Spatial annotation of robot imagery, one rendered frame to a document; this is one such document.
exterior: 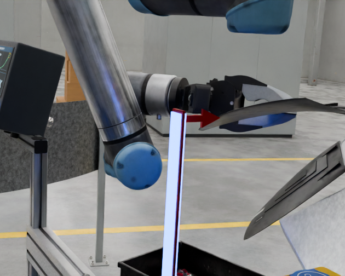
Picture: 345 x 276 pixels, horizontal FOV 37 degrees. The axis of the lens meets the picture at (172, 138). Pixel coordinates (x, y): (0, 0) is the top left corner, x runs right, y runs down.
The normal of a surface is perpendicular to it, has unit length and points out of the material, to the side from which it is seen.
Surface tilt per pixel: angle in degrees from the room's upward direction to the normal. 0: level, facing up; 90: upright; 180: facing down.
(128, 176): 90
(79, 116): 90
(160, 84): 53
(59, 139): 90
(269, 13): 93
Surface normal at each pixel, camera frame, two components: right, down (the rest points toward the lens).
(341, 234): -0.29, -0.44
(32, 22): 0.27, 0.19
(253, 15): -0.29, 0.21
